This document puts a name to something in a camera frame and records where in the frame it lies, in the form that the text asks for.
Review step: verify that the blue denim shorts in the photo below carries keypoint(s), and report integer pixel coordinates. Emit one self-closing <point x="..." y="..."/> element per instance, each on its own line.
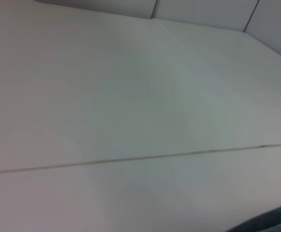
<point x="275" y="221"/>

